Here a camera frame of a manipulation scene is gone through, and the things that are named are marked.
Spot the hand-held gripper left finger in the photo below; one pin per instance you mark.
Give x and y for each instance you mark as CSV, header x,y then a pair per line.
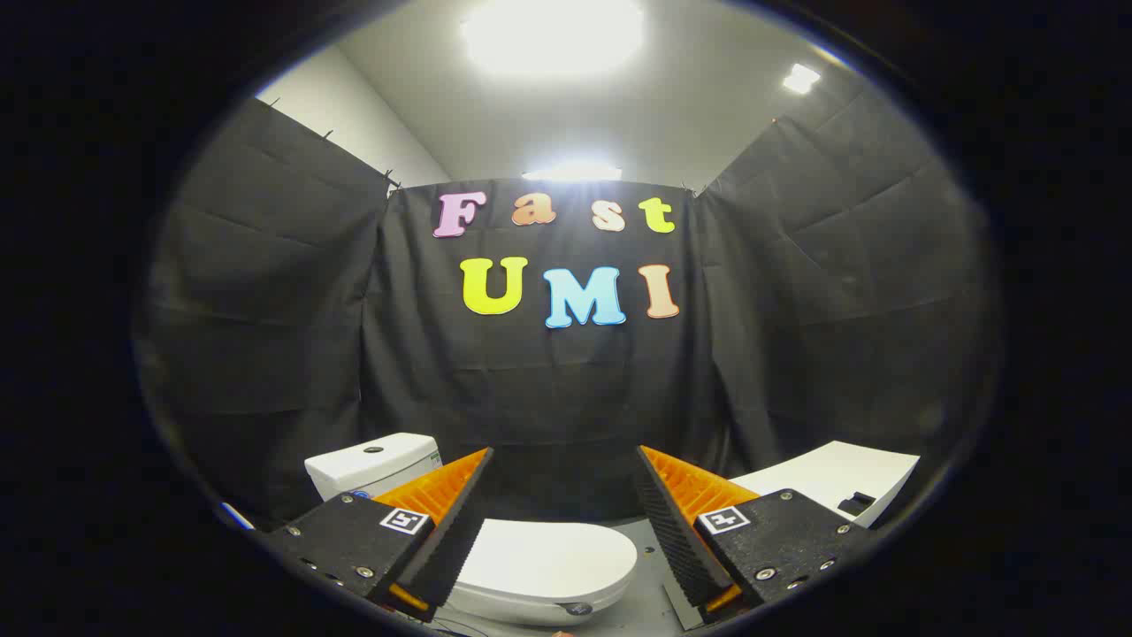
x,y
455,540

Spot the white toilet bowl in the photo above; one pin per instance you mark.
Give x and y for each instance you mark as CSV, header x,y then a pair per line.
x,y
531,610

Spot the grey drawer cabinet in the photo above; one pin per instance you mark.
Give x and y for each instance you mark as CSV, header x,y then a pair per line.
x,y
831,473

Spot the large ceiling light panel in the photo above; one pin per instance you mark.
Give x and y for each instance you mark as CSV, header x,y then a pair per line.
x,y
553,35

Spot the white toilet lid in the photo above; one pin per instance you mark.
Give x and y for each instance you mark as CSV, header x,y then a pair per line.
x,y
548,553

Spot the black backdrop cloth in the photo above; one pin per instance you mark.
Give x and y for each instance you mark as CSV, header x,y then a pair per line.
x,y
548,389

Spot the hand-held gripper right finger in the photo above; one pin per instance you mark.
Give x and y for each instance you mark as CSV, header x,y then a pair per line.
x,y
676,548

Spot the small ceiling light panel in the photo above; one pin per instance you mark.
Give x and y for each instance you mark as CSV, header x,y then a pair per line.
x,y
801,79

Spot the ceiling light behind cloth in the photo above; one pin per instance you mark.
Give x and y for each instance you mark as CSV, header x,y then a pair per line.
x,y
572,172

